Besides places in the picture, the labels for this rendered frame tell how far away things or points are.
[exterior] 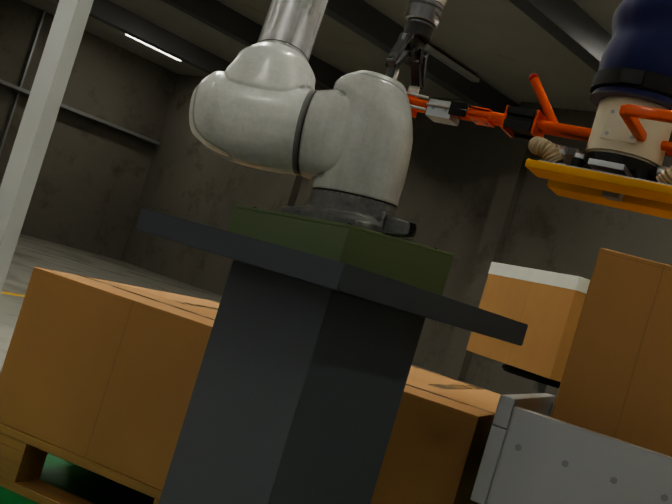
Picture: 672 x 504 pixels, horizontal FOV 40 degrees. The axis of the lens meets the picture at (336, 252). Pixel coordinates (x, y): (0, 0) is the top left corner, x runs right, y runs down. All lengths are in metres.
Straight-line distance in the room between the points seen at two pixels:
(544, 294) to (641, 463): 1.98
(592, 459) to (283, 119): 0.84
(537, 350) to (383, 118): 2.22
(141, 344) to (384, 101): 0.99
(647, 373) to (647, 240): 10.15
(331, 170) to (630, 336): 0.73
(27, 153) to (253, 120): 3.63
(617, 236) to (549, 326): 8.62
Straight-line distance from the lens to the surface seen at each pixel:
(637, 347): 1.94
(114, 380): 2.32
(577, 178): 2.09
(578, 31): 9.46
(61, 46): 5.22
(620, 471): 1.81
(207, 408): 1.60
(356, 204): 1.54
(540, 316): 3.71
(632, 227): 12.18
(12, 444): 2.49
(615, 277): 1.95
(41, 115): 5.16
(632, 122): 2.01
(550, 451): 1.81
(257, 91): 1.61
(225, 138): 1.62
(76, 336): 2.39
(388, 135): 1.56
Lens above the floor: 0.71
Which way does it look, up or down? 2 degrees up
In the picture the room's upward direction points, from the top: 17 degrees clockwise
